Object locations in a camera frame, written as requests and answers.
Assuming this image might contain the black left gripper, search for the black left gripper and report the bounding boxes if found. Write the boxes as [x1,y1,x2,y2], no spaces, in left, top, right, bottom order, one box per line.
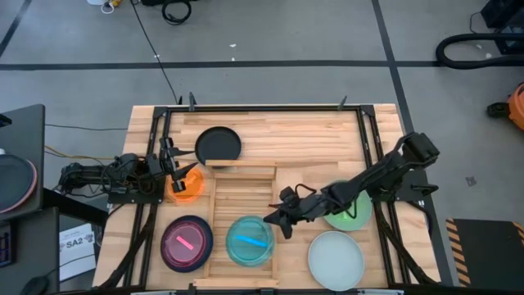
[147,137,200,193]

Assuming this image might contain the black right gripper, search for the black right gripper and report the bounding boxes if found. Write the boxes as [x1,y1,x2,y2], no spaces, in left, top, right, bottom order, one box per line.
[263,186,328,241]

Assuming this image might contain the orange translucent small plate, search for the orange translucent small plate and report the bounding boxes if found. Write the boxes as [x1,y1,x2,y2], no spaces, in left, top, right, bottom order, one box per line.
[165,166,206,204]

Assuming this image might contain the teal translucent small plate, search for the teal translucent small plate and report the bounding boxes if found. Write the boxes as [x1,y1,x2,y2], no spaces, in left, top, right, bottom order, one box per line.
[225,216,276,268]

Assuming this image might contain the black large plate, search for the black large plate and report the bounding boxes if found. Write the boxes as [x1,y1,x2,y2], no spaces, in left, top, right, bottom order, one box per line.
[194,125,242,168]

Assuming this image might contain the light grey large plate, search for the light grey large plate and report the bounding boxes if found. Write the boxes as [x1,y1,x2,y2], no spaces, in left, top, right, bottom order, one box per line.
[307,230,365,293]

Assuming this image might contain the dark navy large plate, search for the dark navy large plate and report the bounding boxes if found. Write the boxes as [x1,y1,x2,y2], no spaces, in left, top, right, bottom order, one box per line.
[160,215,215,274]

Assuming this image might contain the pink translucent small plate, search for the pink translucent small plate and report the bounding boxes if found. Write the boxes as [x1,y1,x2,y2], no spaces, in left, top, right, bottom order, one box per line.
[162,220,208,268]

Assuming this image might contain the sage green large plate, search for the sage green large plate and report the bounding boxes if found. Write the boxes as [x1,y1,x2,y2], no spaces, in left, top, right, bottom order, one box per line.
[323,179,373,232]

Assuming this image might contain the wooden slatted plate shelf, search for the wooden slatted plate shelf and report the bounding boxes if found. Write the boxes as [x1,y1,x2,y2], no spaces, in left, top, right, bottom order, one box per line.
[192,158,280,288]

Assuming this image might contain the black diagonal support bar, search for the black diagonal support bar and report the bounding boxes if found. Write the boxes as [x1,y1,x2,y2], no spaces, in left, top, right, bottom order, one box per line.
[43,187,110,227]

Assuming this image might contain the white paper SA2 sign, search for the white paper SA2 sign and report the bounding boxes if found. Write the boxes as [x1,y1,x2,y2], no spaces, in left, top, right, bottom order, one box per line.
[59,223,97,283]

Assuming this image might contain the black side table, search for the black side table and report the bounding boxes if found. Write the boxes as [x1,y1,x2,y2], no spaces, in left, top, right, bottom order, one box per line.
[0,104,46,222]

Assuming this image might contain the dark plate with pink rim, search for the dark plate with pink rim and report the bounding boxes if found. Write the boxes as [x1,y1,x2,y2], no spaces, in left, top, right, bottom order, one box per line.
[0,154,38,215]

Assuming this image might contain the dark grey desk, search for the dark grey desk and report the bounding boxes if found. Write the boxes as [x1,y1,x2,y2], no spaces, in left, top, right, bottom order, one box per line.
[0,206,61,295]

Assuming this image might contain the black computer mouse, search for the black computer mouse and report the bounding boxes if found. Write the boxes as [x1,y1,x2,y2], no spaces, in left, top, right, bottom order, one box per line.
[20,275,51,295]

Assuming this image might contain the black keypad device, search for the black keypad device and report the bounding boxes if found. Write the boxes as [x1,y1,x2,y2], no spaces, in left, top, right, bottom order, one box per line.
[0,220,18,268]

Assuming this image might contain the black hazard striped mat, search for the black hazard striped mat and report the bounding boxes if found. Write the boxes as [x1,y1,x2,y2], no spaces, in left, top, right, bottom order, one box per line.
[445,217,524,288]

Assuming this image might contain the orange vacuum cleaner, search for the orange vacuum cleaner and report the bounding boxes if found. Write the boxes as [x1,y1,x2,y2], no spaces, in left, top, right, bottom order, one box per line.
[486,83,524,131]

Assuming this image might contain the black equipment box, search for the black equipment box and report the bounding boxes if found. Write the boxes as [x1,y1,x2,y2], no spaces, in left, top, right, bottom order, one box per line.
[481,0,524,57]

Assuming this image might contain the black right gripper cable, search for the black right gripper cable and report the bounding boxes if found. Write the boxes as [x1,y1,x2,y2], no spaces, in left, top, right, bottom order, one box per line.
[294,183,318,197]

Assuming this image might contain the yellow cable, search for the yellow cable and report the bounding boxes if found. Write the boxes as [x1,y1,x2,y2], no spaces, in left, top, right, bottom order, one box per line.
[43,144,122,161]

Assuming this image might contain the black metal table frame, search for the black metal table frame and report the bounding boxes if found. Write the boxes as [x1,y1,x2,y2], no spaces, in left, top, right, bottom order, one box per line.
[97,104,441,295]

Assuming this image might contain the thin black cable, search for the thin black cable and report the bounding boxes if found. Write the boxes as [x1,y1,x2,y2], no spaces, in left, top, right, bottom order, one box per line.
[44,124,129,132]

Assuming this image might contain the long black floor cable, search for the long black floor cable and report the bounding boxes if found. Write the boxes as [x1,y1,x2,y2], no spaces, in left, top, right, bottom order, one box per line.
[130,0,182,106]

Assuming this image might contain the coiled black cable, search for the coiled black cable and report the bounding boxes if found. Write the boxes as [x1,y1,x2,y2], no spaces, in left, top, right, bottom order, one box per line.
[161,0,192,25]

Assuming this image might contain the white plug with cable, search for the white plug with cable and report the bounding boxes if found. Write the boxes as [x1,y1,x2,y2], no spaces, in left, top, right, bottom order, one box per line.
[86,0,124,15]

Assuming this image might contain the thick black vacuum hose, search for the thick black vacuum hose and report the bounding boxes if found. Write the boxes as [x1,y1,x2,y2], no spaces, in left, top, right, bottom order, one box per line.
[435,32,524,70]

